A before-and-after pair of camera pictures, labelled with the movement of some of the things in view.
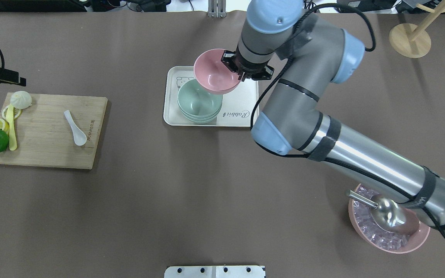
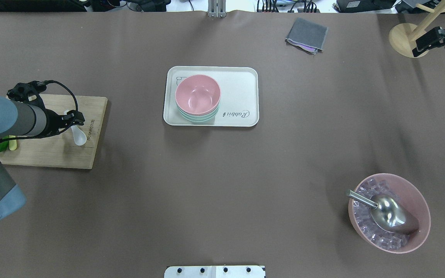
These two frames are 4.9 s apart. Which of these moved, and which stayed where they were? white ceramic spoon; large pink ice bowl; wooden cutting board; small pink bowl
Moved: small pink bowl
Stayed: wooden cutting board; large pink ice bowl; white ceramic spoon
